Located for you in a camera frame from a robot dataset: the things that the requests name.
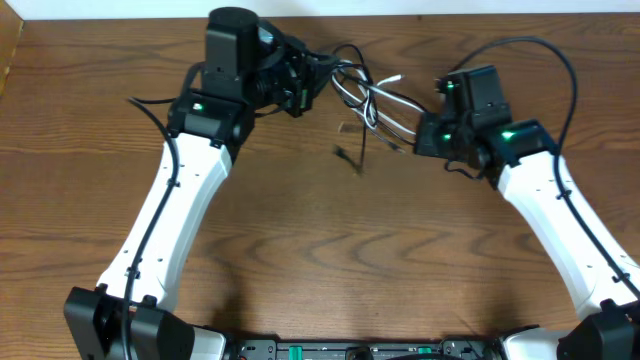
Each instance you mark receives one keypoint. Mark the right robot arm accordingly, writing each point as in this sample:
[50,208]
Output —
[524,164]

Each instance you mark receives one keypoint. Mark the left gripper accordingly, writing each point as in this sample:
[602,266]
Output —
[298,84]

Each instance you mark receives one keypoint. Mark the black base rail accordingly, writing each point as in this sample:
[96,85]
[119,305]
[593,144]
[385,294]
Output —
[461,348]

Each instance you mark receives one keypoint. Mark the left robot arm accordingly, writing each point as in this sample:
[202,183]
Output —
[130,312]

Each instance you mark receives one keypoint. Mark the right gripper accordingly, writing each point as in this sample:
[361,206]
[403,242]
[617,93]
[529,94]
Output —
[428,135]

